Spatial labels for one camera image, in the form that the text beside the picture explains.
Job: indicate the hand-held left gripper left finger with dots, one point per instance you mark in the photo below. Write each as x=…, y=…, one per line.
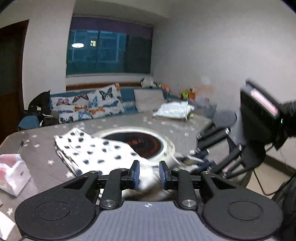
x=136, y=172

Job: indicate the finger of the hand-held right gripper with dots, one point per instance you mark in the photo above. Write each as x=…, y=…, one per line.
x=208, y=163
x=212, y=139

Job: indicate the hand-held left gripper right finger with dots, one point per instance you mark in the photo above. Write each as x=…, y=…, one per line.
x=163, y=173

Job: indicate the white navy polka dot garment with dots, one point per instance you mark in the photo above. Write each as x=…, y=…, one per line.
x=92, y=150

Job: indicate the person's right forearm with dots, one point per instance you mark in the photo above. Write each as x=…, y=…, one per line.
x=290, y=120

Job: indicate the round black induction cooker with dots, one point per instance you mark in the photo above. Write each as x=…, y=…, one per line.
x=143, y=141

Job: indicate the folded white blanket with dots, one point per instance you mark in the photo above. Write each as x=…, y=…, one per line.
x=173, y=110

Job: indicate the yellow green toy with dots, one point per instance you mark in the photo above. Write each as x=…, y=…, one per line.
x=184, y=94

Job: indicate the pink plush toy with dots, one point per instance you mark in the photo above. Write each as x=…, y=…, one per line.
x=166, y=87

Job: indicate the butterfly print pillow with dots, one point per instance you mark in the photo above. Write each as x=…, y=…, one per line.
x=106, y=97
x=69, y=106

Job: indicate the black and white plush toy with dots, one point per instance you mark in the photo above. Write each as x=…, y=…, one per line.
x=148, y=83

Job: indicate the grey star-print table cover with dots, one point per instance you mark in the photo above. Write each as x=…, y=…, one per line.
x=39, y=148

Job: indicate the blue sofa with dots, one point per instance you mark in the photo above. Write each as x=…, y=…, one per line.
x=27, y=121

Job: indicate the black jacket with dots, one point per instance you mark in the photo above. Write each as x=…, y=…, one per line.
x=39, y=102

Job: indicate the white cardboard box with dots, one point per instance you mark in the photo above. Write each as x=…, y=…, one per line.
x=13, y=176

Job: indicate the dark glass window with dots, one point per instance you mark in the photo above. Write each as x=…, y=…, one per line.
x=97, y=51

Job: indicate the white paper sheet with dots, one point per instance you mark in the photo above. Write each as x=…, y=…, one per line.
x=5, y=223

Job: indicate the brown wooden door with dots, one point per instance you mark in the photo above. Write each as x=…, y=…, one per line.
x=11, y=81

